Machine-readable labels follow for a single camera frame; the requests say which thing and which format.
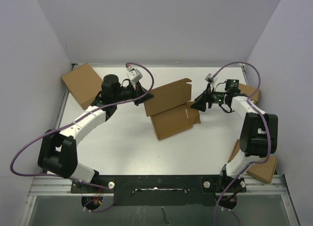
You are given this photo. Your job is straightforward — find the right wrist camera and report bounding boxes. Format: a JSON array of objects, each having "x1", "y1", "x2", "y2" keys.
[{"x1": 205, "y1": 73, "x2": 217, "y2": 88}]

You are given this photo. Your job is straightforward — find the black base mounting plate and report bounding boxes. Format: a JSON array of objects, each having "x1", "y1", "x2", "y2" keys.
[{"x1": 70, "y1": 175, "x2": 246, "y2": 206}]

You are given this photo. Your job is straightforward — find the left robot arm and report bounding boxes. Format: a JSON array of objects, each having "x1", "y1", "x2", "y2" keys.
[{"x1": 38, "y1": 69, "x2": 153, "y2": 192}]

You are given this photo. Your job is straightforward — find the cardboard box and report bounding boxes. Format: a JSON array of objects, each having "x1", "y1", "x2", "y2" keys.
[
  {"x1": 61, "y1": 63, "x2": 103, "y2": 110},
  {"x1": 226, "y1": 140, "x2": 278, "y2": 183},
  {"x1": 144, "y1": 78, "x2": 201, "y2": 140},
  {"x1": 239, "y1": 83, "x2": 261, "y2": 104}
]

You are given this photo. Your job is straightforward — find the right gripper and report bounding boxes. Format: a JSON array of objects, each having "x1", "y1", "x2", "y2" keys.
[{"x1": 190, "y1": 84, "x2": 228, "y2": 112}]

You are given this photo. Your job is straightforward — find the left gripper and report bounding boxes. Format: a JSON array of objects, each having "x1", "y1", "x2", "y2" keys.
[{"x1": 113, "y1": 80, "x2": 154, "y2": 106}]

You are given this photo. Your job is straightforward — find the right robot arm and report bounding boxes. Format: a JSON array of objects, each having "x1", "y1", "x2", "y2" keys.
[{"x1": 190, "y1": 78, "x2": 278, "y2": 191}]

